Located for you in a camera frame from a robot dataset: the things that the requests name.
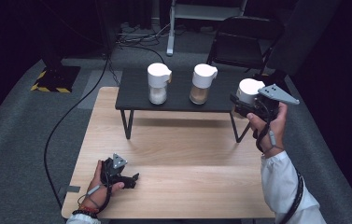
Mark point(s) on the white-lidded jar of white powder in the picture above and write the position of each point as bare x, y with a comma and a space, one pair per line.
157, 77

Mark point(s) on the white-lidded jar of brown powder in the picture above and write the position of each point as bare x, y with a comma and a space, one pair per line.
203, 77

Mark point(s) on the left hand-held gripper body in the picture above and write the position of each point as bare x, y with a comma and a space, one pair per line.
110, 172

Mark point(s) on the black folding chair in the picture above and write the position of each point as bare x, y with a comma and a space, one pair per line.
242, 43

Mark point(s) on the white-lidded jar of beige powder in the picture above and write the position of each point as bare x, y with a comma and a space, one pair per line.
249, 88

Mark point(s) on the black shelf with metal legs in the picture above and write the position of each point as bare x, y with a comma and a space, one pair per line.
180, 99

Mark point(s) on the white metal stand frame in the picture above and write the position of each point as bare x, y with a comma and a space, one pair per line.
171, 31

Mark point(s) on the person's right hand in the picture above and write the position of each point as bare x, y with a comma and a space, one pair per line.
271, 130

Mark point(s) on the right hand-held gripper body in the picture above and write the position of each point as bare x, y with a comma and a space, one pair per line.
268, 105

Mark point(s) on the person's left hand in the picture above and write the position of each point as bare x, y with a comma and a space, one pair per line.
95, 194

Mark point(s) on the grey tape strip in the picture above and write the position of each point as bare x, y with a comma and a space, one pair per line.
73, 188

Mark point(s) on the grey leaning panel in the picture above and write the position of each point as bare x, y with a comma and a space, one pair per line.
301, 34

